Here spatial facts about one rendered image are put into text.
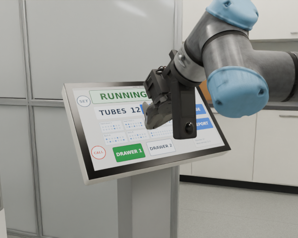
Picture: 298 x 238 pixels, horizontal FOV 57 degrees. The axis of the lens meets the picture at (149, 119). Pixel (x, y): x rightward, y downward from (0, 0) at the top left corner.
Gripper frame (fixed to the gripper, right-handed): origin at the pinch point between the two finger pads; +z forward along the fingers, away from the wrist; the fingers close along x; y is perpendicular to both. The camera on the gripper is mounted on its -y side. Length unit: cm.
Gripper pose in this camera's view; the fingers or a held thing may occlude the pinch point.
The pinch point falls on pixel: (151, 128)
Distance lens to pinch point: 67.4
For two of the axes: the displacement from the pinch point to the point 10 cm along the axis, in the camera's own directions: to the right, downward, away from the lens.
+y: -3.3, -8.5, 4.0
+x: -8.5, 0.9, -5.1
